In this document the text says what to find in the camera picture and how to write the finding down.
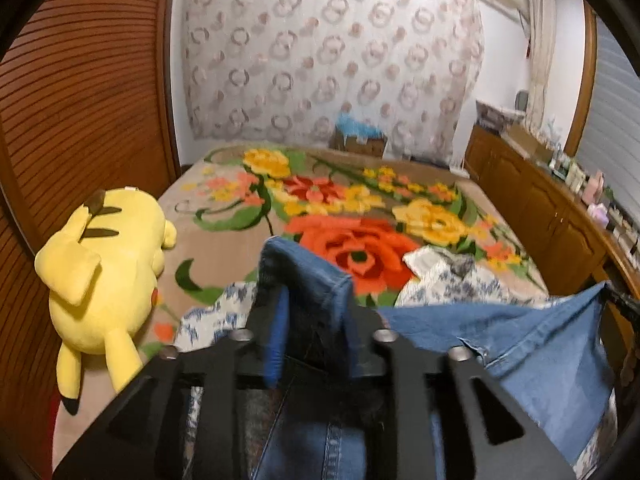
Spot beige window curtain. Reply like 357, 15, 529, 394
525, 0, 558, 131

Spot wooden window frame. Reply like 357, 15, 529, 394
565, 0, 599, 158

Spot white window blind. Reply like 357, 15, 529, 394
575, 15, 640, 201

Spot row of small bottles and boxes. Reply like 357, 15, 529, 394
475, 90, 640, 266

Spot yellow plush toy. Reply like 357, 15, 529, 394
34, 187, 178, 416

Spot blue denim pants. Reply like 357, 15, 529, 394
250, 236, 618, 480

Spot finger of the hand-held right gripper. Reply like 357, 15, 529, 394
602, 282, 640, 318

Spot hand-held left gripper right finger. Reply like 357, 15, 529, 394
349, 304, 577, 480

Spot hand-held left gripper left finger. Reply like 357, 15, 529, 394
52, 280, 291, 480

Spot wooden sideboard cabinet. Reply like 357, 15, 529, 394
462, 125, 640, 376

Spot light blue cloth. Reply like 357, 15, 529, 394
335, 110, 387, 142

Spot brown cardboard box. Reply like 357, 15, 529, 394
332, 130, 388, 158

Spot floral rose blanket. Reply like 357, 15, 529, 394
50, 144, 553, 471

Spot ring patterned hanging cloth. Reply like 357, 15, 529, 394
182, 0, 486, 168

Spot white blue floral sheet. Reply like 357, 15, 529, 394
172, 245, 618, 480

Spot wooden louvered wardrobe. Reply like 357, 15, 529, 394
0, 0, 183, 461

